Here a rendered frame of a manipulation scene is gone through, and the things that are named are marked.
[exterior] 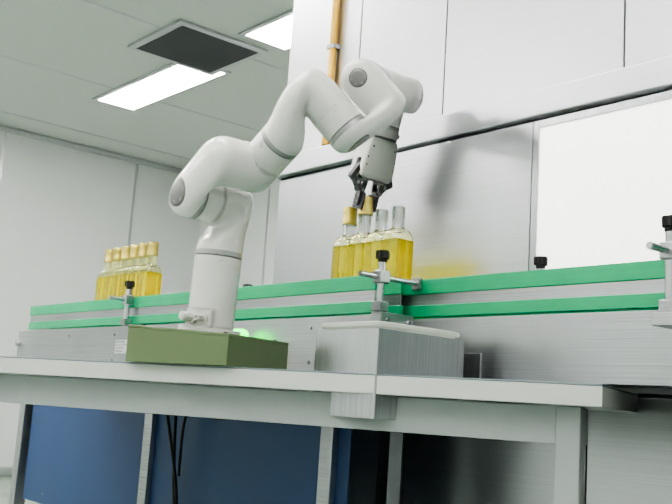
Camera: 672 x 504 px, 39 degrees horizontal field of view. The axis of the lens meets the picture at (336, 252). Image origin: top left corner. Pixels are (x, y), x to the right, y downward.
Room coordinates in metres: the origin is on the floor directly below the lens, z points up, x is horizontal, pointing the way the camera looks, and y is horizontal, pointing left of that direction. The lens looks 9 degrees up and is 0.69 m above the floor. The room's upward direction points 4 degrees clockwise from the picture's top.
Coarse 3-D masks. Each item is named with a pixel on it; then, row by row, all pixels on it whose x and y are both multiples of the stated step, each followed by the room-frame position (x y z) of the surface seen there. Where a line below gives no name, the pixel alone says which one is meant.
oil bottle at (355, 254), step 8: (360, 232) 2.16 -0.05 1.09; (352, 240) 2.16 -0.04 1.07; (360, 240) 2.14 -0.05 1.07; (352, 248) 2.16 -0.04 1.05; (360, 248) 2.14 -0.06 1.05; (352, 256) 2.16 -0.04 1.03; (360, 256) 2.14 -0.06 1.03; (352, 264) 2.16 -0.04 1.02; (360, 264) 2.14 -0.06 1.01; (352, 272) 2.16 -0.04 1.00
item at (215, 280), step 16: (208, 256) 1.86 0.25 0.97; (224, 256) 1.86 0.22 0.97; (208, 272) 1.86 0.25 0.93; (224, 272) 1.86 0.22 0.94; (192, 288) 1.88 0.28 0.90; (208, 288) 1.86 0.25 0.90; (224, 288) 1.86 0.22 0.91; (192, 304) 1.87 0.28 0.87; (208, 304) 1.86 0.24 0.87; (224, 304) 1.87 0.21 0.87; (192, 320) 1.85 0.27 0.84; (208, 320) 1.85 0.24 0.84; (224, 320) 1.87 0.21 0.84
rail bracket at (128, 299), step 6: (126, 282) 2.70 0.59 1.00; (132, 282) 2.70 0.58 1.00; (126, 288) 2.71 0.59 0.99; (132, 288) 2.71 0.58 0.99; (126, 294) 2.71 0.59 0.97; (120, 300) 2.70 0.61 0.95; (126, 300) 2.70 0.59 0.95; (132, 300) 2.71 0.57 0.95; (126, 306) 2.71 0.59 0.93; (126, 312) 2.71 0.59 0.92; (126, 318) 2.71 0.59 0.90; (120, 324) 2.71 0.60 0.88; (126, 324) 2.70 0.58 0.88
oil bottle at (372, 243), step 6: (372, 234) 2.12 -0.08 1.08; (378, 234) 2.10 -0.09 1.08; (366, 240) 2.13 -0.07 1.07; (372, 240) 2.11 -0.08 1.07; (378, 240) 2.10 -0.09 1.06; (366, 246) 2.13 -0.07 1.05; (372, 246) 2.11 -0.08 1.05; (378, 246) 2.10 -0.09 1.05; (366, 252) 2.13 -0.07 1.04; (372, 252) 2.11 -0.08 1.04; (366, 258) 2.12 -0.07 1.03; (372, 258) 2.11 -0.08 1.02; (366, 264) 2.12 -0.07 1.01; (372, 264) 2.11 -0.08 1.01; (366, 270) 2.12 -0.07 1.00; (372, 270) 2.11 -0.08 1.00
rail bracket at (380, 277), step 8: (376, 256) 1.90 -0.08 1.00; (384, 256) 1.89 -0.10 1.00; (384, 264) 1.90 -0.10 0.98; (360, 272) 1.86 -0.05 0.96; (368, 272) 1.88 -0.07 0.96; (376, 272) 1.90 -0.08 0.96; (384, 272) 1.89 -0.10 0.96; (376, 280) 1.90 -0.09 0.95; (384, 280) 1.89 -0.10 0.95; (392, 280) 1.92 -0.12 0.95; (400, 280) 1.93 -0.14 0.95; (408, 280) 1.95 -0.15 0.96; (416, 280) 1.97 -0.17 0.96; (384, 288) 1.90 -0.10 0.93; (416, 288) 1.97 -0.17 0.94; (376, 296) 1.90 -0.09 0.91; (376, 304) 1.89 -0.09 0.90; (384, 304) 1.90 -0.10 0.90
